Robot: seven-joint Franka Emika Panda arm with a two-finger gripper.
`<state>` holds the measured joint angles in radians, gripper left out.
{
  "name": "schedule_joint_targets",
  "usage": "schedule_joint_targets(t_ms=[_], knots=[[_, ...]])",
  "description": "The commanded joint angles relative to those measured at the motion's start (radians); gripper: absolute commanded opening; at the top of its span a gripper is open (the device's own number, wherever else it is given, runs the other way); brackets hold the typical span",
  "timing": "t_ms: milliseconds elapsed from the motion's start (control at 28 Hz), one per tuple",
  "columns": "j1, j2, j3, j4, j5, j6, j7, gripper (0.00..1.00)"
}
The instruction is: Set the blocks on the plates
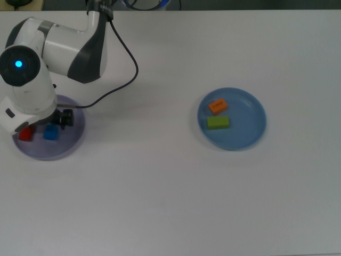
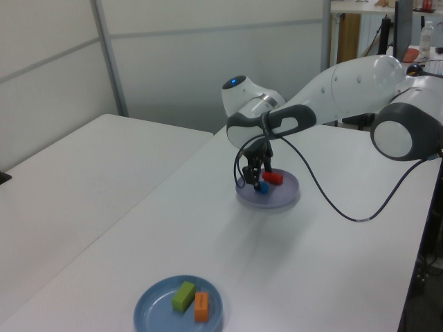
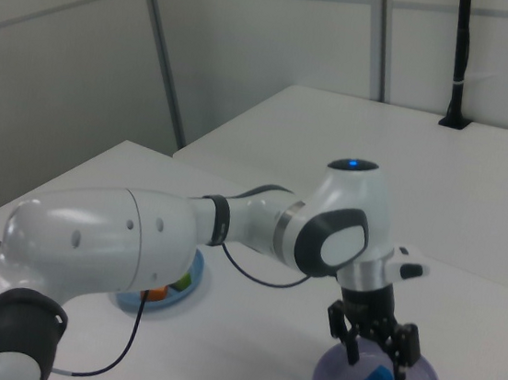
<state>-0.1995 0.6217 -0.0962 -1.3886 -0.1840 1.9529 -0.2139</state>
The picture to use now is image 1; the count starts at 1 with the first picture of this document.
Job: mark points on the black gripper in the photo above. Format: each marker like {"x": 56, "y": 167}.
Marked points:
{"x": 49, "y": 120}

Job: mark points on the blue block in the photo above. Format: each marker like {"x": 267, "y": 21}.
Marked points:
{"x": 50, "y": 133}

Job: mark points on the red cylinder block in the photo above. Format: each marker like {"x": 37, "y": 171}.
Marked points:
{"x": 25, "y": 135}

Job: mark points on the green rectangular block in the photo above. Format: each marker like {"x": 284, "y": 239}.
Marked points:
{"x": 218, "y": 122}

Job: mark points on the orange rectangular block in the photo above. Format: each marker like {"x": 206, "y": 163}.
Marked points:
{"x": 218, "y": 106}

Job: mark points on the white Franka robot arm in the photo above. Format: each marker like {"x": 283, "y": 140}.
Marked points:
{"x": 61, "y": 50}

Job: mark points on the lilac plate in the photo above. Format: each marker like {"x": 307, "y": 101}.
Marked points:
{"x": 53, "y": 149}

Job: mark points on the light wooden board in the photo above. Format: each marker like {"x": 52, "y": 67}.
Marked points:
{"x": 38, "y": 4}

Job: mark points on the black round object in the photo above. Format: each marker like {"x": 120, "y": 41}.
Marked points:
{"x": 18, "y": 2}

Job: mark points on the blue plate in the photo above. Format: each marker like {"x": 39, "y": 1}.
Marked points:
{"x": 245, "y": 125}

